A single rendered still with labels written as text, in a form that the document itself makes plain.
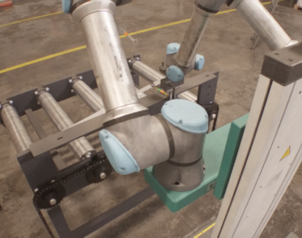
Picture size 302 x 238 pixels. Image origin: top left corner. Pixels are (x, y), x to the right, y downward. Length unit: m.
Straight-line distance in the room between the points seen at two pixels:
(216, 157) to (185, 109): 0.27
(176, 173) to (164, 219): 1.60
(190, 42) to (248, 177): 0.59
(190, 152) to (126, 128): 0.18
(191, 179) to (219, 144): 0.22
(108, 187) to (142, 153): 1.94
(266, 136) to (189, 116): 0.18
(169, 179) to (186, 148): 0.13
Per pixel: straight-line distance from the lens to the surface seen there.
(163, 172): 0.73
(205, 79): 1.68
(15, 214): 2.59
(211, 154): 0.86
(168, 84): 1.35
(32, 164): 1.33
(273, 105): 0.56
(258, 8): 1.10
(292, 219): 2.58
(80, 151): 1.56
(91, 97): 1.99
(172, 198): 0.73
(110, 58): 0.62
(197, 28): 1.04
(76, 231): 1.92
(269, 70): 0.55
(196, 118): 0.61
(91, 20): 0.66
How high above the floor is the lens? 1.98
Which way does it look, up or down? 38 degrees down
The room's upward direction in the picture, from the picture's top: straight up
